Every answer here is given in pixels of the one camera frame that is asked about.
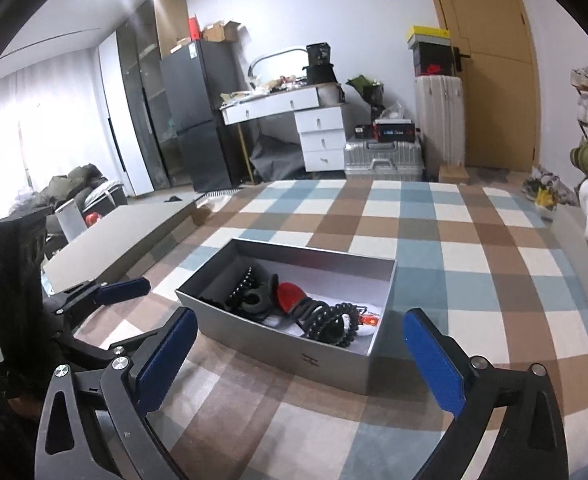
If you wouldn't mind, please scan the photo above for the person's left forearm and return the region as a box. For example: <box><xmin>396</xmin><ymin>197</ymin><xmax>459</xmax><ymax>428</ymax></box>
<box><xmin>0</xmin><ymin>389</ymin><xmax>43</xmax><ymax>480</ymax></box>

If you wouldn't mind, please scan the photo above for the wooden door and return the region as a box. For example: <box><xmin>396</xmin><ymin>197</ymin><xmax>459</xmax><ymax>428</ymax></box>
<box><xmin>418</xmin><ymin>0</ymin><xmax>543</xmax><ymax>174</ymax></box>

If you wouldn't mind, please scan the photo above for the pair of light sneakers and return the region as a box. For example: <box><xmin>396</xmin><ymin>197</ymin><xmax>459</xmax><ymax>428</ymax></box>
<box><xmin>521</xmin><ymin>165</ymin><xmax>578</xmax><ymax>212</ymax></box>

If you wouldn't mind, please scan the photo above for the black hair claw clip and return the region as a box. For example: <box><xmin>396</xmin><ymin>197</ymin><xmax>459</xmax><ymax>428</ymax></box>
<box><xmin>223</xmin><ymin>265</ymin><xmax>263</xmax><ymax>311</ymax></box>

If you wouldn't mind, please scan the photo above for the white suitcase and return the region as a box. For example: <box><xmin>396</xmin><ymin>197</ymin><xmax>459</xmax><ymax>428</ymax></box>
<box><xmin>413</xmin><ymin>74</ymin><xmax>468</xmax><ymax>167</ymax></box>

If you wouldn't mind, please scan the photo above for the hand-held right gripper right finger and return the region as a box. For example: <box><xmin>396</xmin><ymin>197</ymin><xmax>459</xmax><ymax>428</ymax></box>
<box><xmin>403</xmin><ymin>307</ymin><xmax>570</xmax><ymax>480</ymax></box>

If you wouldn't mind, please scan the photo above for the grey refrigerator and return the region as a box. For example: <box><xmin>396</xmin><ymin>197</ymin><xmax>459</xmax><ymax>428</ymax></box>
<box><xmin>159</xmin><ymin>39</ymin><xmax>245</xmax><ymax>189</ymax></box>

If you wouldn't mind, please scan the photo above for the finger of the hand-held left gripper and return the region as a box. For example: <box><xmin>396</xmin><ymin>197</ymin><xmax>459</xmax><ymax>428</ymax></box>
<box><xmin>56</xmin><ymin>327</ymin><xmax>143</xmax><ymax>369</ymax></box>
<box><xmin>44</xmin><ymin>277</ymin><xmax>151</xmax><ymax>326</ymax></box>

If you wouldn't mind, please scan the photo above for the open cardboard box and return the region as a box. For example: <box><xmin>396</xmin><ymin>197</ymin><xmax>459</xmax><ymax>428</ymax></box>
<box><xmin>202</xmin><ymin>19</ymin><xmax>243</xmax><ymax>44</ymax></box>

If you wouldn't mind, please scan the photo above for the long black hair clip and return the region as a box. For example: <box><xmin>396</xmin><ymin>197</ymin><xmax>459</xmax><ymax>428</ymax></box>
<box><xmin>195</xmin><ymin>273</ymin><xmax>281</xmax><ymax>311</ymax></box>

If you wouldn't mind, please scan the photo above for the black and red box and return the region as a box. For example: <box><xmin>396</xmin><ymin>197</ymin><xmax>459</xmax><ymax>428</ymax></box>
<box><xmin>373</xmin><ymin>118</ymin><xmax>418</xmax><ymax>142</ymax></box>

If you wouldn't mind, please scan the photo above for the silver suitcase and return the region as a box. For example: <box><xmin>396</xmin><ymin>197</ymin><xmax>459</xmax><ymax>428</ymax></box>
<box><xmin>343</xmin><ymin>137</ymin><xmax>424</xmax><ymax>181</ymax></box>

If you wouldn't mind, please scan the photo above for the plaid blanket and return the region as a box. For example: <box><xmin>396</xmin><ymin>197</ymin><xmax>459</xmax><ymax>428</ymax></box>
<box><xmin>71</xmin><ymin>178</ymin><xmax>588</xmax><ymax>480</ymax></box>

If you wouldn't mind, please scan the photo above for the dark glass cabinet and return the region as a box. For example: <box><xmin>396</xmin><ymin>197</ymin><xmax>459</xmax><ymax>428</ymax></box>
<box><xmin>116</xmin><ymin>0</ymin><xmax>191</xmax><ymax>197</ymax></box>

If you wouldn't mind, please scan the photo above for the black shoe box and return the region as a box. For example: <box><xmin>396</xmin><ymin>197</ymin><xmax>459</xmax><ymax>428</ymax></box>
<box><xmin>409</xmin><ymin>42</ymin><xmax>456</xmax><ymax>79</ymax></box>

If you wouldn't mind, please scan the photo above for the dark laundry basket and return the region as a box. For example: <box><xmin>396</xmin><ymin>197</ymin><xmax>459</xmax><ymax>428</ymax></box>
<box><xmin>81</xmin><ymin>182</ymin><xmax>128</xmax><ymax>222</ymax></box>

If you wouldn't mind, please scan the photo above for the white curtain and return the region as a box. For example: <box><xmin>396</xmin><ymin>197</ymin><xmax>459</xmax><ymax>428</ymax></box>
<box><xmin>0</xmin><ymin>42</ymin><xmax>121</xmax><ymax>261</ymax></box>

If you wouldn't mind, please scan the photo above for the black bag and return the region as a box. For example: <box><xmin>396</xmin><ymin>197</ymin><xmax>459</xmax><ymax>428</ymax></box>
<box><xmin>301</xmin><ymin>42</ymin><xmax>338</xmax><ymax>86</ymax></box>

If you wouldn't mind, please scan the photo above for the wooden broom stick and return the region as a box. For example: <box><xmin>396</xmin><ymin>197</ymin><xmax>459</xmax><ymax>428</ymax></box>
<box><xmin>237</xmin><ymin>122</ymin><xmax>255</xmax><ymax>184</ymax></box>

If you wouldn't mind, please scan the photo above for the white wardrobe panel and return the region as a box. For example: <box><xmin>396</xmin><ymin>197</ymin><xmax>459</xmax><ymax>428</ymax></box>
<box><xmin>97</xmin><ymin>32</ymin><xmax>155</xmax><ymax>197</ymax></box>

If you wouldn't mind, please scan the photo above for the red hair clip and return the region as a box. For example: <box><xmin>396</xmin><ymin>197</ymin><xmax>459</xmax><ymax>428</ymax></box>
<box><xmin>276</xmin><ymin>282</ymin><xmax>308</xmax><ymax>317</ymax></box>

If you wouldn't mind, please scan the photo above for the dark wrapped bouquet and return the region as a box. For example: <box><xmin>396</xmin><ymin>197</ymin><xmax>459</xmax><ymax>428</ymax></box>
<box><xmin>346</xmin><ymin>73</ymin><xmax>385</xmax><ymax>124</ymax></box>

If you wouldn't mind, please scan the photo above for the oval mirror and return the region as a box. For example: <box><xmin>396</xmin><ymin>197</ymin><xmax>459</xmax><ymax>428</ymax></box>
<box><xmin>247</xmin><ymin>47</ymin><xmax>309</xmax><ymax>84</ymax></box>

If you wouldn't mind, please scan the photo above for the yellow shoe box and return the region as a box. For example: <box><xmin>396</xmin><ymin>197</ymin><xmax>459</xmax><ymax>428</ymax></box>
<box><xmin>406</xmin><ymin>25</ymin><xmax>451</xmax><ymax>51</ymax></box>

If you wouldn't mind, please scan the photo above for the flat cardboard box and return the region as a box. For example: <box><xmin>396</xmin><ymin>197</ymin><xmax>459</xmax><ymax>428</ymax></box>
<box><xmin>437</xmin><ymin>164</ymin><xmax>469</xmax><ymax>184</ymax></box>

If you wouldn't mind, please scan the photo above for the white vanity desk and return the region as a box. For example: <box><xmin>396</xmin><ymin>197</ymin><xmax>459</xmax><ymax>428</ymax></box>
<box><xmin>221</xmin><ymin>82</ymin><xmax>348</xmax><ymax>174</ymax></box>

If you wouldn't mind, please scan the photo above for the pile of desk clutter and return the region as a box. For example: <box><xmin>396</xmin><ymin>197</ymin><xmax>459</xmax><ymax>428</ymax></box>
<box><xmin>221</xmin><ymin>74</ymin><xmax>320</xmax><ymax>106</ymax></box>

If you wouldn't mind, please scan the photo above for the black spiral hair tie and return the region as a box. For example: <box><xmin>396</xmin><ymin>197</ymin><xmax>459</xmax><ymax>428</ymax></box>
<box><xmin>318</xmin><ymin>302</ymin><xmax>361</xmax><ymax>349</ymax></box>
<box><xmin>293</xmin><ymin>299</ymin><xmax>336</xmax><ymax>327</ymax></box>

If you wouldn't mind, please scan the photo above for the pile of dark clothes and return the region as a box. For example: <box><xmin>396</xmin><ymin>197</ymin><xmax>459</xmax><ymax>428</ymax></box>
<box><xmin>11</xmin><ymin>162</ymin><xmax>110</xmax><ymax>212</ymax></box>

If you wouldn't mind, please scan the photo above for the tall flat cardboard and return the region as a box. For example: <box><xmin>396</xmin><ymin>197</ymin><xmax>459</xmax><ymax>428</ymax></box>
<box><xmin>153</xmin><ymin>0</ymin><xmax>190</xmax><ymax>59</ymax></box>

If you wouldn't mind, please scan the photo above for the dark grey cloth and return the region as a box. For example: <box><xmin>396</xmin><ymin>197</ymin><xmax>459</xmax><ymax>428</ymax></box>
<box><xmin>248</xmin><ymin>134</ymin><xmax>305</xmax><ymax>181</ymax></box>

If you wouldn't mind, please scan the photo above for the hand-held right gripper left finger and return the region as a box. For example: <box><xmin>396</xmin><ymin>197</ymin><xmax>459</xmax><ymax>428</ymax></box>
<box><xmin>34</xmin><ymin>306</ymin><xmax>199</xmax><ymax>480</ymax></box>

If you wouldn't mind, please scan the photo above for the white ribbed container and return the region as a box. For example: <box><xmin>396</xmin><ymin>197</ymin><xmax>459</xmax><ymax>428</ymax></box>
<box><xmin>318</xmin><ymin>82</ymin><xmax>344</xmax><ymax>107</ymax></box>

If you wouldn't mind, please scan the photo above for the silver cardboard box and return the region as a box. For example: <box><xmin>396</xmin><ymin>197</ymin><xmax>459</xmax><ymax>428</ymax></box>
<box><xmin>174</xmin><ymin>237</ymin><xmax>398</xmax><ymax>396</ymax></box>

